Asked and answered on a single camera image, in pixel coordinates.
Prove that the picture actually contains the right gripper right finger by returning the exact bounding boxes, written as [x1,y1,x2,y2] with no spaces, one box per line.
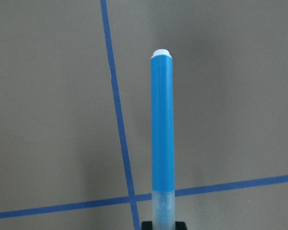
[175,221,187,230]

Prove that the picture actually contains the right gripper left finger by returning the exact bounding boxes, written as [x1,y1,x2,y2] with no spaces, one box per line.
[141,221,153,230]

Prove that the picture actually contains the blue highlighter pen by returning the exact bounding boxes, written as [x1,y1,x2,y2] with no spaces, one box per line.
[151,49,175,230]

